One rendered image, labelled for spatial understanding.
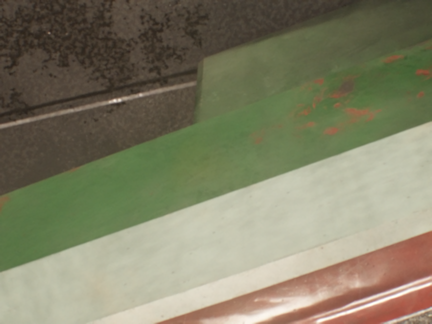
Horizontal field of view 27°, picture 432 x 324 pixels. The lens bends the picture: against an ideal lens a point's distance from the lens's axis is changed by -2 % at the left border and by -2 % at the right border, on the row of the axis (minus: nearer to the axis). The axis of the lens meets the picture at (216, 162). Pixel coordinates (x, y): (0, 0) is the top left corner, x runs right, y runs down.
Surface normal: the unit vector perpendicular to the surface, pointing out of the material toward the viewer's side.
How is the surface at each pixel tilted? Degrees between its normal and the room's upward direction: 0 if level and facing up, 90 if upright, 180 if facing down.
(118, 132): 0
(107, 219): 90
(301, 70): 90
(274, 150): 90
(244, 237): 90
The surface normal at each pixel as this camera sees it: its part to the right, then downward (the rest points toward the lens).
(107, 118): 0.00, 0.39
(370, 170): -0.36, -0.86
